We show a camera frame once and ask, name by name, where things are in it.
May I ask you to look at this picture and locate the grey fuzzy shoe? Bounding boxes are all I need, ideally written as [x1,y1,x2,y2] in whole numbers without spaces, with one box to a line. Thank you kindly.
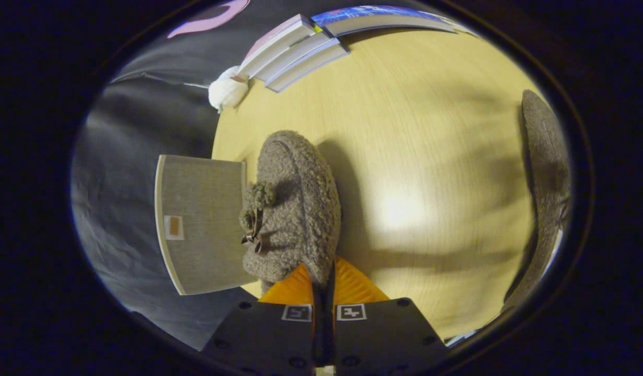
[503,89,573,314]
[240,130,342,296]

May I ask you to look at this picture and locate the blue cover book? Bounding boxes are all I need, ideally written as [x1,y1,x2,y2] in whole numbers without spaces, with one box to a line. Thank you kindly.
[310,5,460,38]

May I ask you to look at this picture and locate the white fluffy ball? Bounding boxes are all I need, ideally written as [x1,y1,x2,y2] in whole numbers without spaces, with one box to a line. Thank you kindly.
[208,66,249,113]

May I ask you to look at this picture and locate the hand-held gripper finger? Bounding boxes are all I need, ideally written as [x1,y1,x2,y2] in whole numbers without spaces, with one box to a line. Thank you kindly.
[324,255,449,376]
[201,263,325,376]

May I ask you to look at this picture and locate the black backdrop cloth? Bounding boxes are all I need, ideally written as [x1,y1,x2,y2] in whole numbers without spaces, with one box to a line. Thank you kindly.
[70,0,322,351]

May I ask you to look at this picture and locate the grey cover book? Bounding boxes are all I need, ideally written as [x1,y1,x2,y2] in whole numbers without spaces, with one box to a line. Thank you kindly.
[266,38,350,93]
[253,31,334,83]

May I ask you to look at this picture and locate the grey fabric storage box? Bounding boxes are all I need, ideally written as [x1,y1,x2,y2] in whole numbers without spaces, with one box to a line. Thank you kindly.
[154,154,260,296]

